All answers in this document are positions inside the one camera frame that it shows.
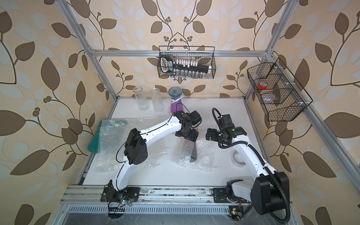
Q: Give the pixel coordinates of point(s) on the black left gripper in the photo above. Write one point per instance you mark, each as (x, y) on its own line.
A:
(193, 137)

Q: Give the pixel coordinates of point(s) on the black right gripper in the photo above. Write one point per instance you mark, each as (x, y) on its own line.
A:
(213, 137)

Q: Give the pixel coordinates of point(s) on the pink vase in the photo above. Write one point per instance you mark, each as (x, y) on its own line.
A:
(193, 151)

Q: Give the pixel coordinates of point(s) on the purple vase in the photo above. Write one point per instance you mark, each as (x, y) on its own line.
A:
(175, 94)

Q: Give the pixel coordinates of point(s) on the clear ribbed glass vase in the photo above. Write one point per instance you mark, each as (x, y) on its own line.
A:
(157, 100)

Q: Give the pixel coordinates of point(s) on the clear bubble wrap sheet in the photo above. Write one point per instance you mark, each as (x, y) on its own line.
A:
(113, 134)

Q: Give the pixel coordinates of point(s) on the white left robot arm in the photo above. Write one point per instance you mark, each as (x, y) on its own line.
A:
(182, 124)

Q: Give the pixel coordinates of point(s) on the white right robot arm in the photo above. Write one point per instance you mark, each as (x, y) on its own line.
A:
(269, 193)

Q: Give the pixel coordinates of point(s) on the white tape roll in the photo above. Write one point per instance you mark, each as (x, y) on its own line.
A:
(237, 160)

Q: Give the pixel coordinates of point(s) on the black socket set holder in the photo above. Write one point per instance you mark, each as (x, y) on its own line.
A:
(169, 64)

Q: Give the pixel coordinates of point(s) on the red tape roll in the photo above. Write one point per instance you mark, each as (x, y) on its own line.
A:
(262, 86)

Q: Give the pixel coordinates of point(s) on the green tool case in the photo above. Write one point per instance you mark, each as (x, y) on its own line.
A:
(93, 145)

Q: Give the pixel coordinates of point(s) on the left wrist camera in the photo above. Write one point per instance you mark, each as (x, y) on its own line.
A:
(195, 118)

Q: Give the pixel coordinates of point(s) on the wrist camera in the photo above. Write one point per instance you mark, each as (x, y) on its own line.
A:
(227, 128)
(195, 118)

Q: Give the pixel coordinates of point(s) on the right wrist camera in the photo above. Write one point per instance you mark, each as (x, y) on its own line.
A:
(227, 128)

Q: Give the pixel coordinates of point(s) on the back wire basket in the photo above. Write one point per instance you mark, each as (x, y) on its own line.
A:
(204, 54)

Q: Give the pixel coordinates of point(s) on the wire basket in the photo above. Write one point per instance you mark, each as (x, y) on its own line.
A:
(204, 54)
(285, 97)

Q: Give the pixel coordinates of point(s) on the right wire basket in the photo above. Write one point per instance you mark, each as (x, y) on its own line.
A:
(285, 97)

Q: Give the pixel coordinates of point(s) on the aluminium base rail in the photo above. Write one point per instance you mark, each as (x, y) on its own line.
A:
(152, 200)

